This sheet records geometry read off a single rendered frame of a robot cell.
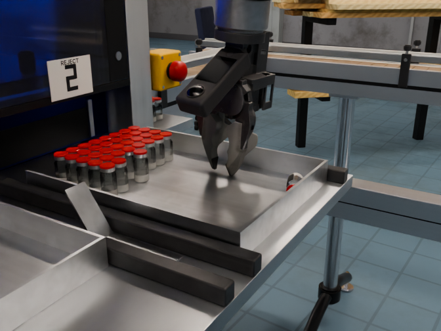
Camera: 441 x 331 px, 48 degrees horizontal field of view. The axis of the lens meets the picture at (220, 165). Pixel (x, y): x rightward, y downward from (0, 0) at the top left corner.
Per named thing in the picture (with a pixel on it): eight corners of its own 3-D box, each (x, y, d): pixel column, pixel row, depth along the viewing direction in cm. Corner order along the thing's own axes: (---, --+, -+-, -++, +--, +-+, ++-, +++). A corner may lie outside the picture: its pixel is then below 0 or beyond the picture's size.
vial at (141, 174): (131, 180, 73) (129, 151, 71) (140, 176, 75) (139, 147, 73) (142, 184, 72) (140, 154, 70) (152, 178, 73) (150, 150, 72)
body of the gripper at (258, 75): (272, 112, 75) (282, 31, 70) (239, 125, 69) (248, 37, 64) (232, 100, 79) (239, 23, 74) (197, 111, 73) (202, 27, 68)
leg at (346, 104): (312, 303, 177) (328, 92, 150) (321, 290, 184) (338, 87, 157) (336, 311, 172) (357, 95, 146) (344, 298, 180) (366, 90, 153)
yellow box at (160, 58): (132, 88, 98) (130, 51, 96) (154, 82, 104) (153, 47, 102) (162, 92, 95) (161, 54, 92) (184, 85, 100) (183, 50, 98)
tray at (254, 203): (28, 194, 69) (25, 170, 68) (147, 144, 90) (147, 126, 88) (239, 261, 52) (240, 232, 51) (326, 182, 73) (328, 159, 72)
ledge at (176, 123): (104, 131, 104) (103, 123, 104) (143, 118, 115) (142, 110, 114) (156, 142, 97) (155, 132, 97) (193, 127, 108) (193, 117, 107)
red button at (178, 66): (162, 81, 96) (161, 61, 95) (174, 79, 99) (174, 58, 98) (178, 83, 94) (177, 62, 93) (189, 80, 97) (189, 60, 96)
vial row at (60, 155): (53, 183, 72) (49, 154, 70) (134, 150, 86) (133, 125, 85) (63, 186, 71) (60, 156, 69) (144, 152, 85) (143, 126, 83)
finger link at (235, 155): (264, 170, 77) (264, 112, 74) (242, 181, 72) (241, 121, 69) (247, 166, 79) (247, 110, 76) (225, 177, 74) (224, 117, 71)
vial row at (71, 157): (63, 186, 71) (60, 156, 69) (144, 152, 85) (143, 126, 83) (75, 190, 70) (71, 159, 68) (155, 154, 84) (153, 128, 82)
